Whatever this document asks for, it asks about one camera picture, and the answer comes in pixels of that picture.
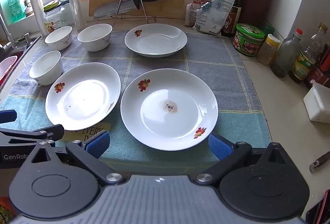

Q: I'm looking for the white bowl with floral print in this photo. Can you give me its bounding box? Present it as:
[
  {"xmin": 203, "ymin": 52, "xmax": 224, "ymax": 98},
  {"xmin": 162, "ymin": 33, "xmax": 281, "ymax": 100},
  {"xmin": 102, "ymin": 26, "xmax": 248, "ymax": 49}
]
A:
[
  {"xmin": 45, "ymin": 26, "xmax": 73, "ymax": 51},
  {"xmin": 77, "ymin": 24, "xmax": 113, "ymax": 52}
]

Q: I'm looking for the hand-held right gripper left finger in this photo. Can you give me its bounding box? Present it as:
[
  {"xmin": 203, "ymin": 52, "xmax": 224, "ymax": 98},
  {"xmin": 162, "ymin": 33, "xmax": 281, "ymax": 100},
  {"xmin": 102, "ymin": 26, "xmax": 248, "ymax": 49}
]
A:
[{"xmin": 32, "ymin": 130, "xmax": 125, "ymax": 186}]

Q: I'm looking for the dark red knife block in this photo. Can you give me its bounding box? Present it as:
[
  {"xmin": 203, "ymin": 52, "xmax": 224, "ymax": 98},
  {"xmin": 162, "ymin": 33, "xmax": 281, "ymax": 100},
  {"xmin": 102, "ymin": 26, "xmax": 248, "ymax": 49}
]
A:
[{"xmin": 238, "ymin": 0, "xmax": 275, "ymax": 27}]

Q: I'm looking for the grey blue checked dish cloth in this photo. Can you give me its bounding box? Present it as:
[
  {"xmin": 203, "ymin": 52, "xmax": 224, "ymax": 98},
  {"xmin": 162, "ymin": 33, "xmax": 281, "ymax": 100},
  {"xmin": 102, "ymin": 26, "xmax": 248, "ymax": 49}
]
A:
[{"xmin": 0, "ymin": 31, "xmax": 272, "ymax": 168}]

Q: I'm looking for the white blue plastic bag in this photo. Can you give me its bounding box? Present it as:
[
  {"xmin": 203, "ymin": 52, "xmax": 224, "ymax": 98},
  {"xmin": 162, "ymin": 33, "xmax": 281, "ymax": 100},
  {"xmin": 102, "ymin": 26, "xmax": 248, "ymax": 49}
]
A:
[{"xmin": 192, "ymin": 0, "xmax": 236, "ymax": 35}]

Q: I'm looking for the dark bottle with red label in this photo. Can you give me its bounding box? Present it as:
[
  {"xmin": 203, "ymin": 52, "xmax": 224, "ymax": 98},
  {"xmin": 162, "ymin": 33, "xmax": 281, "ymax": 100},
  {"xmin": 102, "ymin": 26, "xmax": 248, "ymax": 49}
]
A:
[{"xmin": 304, "ymin": 44, "xmax": 330, "ymax": 89}]

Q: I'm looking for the dark soy sauce bottle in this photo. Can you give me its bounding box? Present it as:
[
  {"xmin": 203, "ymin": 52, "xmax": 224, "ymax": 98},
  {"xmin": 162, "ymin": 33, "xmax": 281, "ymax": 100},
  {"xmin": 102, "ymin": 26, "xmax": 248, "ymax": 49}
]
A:
[{"xmin": 221, "ymin": 0, "xmax": 243, "ymax": 37}]

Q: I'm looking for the orange white packet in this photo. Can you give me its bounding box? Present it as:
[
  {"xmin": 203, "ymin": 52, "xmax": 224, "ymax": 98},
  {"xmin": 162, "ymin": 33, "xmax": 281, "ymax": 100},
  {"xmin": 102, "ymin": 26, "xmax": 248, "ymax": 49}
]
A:
[{"xmin": 184, "ymin": 2, "xmax": 207, "ymax": 27}]

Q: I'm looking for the white plate with stained centre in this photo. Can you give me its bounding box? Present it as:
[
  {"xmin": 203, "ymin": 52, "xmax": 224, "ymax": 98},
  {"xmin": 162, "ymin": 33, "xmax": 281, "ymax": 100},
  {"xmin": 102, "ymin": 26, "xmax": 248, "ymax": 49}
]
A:
[{"xmin": 121, "ymin": 68, "xmax": 219, "ymax": 151}]

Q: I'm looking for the clear bottle with red cap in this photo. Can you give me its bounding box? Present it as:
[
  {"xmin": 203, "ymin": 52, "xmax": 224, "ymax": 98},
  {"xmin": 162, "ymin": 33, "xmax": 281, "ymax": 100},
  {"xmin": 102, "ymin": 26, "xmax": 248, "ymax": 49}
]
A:
[{"xmin": 271, "ymin": 28, "xmax": 303, "ymax": 78}]

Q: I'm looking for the black metal tool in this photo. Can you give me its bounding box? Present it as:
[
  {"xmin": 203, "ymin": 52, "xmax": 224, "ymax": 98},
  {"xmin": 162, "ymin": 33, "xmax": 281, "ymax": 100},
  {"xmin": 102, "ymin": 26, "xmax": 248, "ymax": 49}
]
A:
[{"xmin": 309, "ymin": 151, "xmax": 330, "ymax": 172}]

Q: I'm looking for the steel sink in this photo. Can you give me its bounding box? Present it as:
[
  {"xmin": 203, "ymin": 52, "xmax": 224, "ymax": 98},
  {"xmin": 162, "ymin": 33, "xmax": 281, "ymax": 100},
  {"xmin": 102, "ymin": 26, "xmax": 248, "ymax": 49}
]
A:
[{"xmin": 0, "ymin": 34, "xmax": 42, "ymax": 90}]

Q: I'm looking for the steel faucet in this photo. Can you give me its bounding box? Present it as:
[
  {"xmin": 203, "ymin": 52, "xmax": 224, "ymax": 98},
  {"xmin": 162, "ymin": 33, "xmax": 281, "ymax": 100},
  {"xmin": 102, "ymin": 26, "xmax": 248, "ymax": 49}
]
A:
[{"xmin": 0, "ymin": 16, "xmax": 14, "ymax": 59}]

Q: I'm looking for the green label sauce bottle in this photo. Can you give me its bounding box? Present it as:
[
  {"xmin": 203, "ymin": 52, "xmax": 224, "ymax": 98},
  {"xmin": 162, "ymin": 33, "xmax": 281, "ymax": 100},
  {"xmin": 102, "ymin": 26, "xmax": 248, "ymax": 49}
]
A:
[{"xmin": 288, "ymin": 22, "xmax": 328, "ymax": 84}]

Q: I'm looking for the white plastic lidded box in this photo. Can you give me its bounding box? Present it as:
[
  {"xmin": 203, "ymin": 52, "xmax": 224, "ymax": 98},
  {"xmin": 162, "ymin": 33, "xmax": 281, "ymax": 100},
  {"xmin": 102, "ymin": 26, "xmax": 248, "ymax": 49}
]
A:
[{"xmin": 303, "ymin": 80, "xmax": 330, "ymax": 124}]

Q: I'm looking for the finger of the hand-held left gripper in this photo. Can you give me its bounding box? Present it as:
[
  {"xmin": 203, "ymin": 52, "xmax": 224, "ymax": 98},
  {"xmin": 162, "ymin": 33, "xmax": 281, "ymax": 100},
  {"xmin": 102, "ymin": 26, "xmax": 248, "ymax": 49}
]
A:
[
  {"xmin": 0, "ymin": 110, "xmax": 17, "ymax": 125},
  {"xmin": 0, "ymin": 124, "xmax": 64, "ymax": 147}
]

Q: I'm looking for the white floral plate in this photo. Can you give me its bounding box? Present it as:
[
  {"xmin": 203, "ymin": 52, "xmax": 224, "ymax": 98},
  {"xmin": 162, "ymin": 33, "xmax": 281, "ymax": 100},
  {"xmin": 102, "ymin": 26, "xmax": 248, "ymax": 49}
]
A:
[
  {"xmin": 45, "ymin": 62, "xmax": 121, "ymax": 131},
  {"xmin": 124, "ymin": 24, "xmax": 188, "ymax": 57}
]

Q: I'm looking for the green dish soap bottle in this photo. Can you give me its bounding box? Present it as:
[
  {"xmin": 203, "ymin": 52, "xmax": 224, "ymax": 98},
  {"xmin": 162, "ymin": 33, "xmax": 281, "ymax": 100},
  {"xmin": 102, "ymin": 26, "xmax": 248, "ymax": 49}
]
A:
[{"xmin": 6, "ymin": 0, "xmax": 26, "ymax": 25}]

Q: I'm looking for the white plastic bag roll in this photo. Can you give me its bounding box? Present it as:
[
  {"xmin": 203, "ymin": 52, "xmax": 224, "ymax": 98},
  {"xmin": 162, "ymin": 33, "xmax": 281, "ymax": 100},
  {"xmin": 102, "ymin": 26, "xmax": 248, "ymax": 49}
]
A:
[{"xmin": 28, "ymin": 0, "xmax": 48, "ymax": 35}]

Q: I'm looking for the red black object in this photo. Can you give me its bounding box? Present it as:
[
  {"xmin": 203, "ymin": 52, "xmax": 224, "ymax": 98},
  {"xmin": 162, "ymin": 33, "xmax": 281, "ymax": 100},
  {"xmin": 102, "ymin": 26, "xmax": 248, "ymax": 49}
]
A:
[{"xmin": 305, "ymin": 196, "xmax": 330, "ymax": 224}]

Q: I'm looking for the glass jar with yellow lid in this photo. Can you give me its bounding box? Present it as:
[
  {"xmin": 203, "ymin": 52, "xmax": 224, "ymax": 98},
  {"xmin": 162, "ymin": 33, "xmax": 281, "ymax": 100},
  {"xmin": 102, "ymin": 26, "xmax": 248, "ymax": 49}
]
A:
[{"xmin": 42, "ymin": 0, "xmax": 75, "ymax": 34}]

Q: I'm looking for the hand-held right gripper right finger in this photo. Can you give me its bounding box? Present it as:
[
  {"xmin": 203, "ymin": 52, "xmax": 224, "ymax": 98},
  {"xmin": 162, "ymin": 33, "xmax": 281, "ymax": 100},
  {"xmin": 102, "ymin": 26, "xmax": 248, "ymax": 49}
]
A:
[{"xmin": 193, "ymin": 133, "xmax": 293, "ymax": 185}]

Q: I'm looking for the white plastic basin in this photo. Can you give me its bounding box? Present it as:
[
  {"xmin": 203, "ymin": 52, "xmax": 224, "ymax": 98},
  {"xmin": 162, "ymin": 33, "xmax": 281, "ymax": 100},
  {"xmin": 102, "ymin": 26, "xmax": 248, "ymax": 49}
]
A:
[{"xmin": 0, "ymin": 55, "xmax": 18, "ymax": 85}]

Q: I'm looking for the yellow lid spice jar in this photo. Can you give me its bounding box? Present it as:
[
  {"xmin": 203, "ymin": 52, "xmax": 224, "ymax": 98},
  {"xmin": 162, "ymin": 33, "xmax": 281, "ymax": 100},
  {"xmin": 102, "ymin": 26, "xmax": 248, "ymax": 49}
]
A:
[{"xmin": 256, "ymin": 34, "xmax": 281, "ymax": 66}]

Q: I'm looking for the green lid sauce jar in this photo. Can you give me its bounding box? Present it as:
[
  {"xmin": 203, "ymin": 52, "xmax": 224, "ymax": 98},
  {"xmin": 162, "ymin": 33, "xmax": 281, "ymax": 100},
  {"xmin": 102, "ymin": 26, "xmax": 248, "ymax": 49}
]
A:
[{"xmin": 232, "ymin": 23, "xmax": 266, "ymax": 56}]

